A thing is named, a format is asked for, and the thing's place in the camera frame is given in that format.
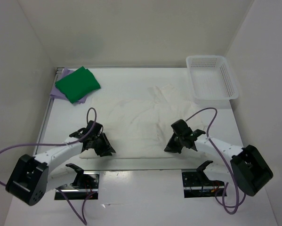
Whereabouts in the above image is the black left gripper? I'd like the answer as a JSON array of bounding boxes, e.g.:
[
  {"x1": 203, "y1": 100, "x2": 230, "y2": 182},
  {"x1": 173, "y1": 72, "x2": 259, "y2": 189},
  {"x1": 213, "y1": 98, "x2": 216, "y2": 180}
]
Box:
[{"x1": 91, "y1": 132, "x2": 115, "y2": 157}]

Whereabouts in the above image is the white t-shirt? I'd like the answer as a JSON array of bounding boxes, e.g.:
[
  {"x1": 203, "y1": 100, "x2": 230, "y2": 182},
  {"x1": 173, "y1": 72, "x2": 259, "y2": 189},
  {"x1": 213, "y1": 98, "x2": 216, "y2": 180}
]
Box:
[{"x1": 92, "y1": 84, "x2": 199, "y2": 159}]

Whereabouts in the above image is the green t-shirt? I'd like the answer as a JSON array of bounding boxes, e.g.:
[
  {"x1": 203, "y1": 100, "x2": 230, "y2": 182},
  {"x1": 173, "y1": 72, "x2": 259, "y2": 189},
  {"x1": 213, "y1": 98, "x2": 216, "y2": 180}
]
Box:
[{"x1": 55, "y1": 66, "x2": 101, "y2": 104}]

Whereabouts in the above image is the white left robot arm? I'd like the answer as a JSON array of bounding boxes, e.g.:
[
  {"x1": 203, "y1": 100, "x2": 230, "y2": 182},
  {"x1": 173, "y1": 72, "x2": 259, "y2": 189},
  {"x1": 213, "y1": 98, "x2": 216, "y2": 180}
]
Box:
[{"x1": 5, "y1": 121, "x2": 115, "y2": 206}]

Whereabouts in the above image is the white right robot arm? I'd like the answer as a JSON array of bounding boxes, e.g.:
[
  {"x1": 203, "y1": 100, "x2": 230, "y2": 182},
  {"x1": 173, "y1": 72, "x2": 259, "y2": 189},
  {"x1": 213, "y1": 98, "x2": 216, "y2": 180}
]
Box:
[{"x1": 104, "y1": 119, "x2": 273, "y2": 196}]

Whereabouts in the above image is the white plastic basket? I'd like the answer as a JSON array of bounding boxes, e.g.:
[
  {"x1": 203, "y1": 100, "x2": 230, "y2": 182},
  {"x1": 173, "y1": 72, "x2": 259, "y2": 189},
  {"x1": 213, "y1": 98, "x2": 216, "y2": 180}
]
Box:
[{"x1": 186, "y1": 55, "x2": 239, "y2": 101}]

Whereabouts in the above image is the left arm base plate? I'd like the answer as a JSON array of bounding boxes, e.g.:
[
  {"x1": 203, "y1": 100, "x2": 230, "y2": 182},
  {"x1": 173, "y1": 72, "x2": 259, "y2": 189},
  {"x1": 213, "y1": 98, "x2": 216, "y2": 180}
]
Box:
[{"x1": 59, "y1": 171, "x2": 100, "y2": 200}]

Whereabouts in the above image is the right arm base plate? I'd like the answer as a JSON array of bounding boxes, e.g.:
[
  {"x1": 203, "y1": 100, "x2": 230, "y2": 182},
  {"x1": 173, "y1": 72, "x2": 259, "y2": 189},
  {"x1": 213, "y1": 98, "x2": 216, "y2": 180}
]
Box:
[{"x1": 181, "y1": 169, "x2": 225, "y2": 198}]

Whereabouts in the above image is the aluminium table edge rail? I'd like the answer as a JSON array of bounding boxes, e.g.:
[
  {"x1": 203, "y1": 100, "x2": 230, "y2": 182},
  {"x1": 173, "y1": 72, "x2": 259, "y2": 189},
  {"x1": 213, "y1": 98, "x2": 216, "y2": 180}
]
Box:
[{"x1": 36, "y1": 67, "x2": 64, "y2": 143}]

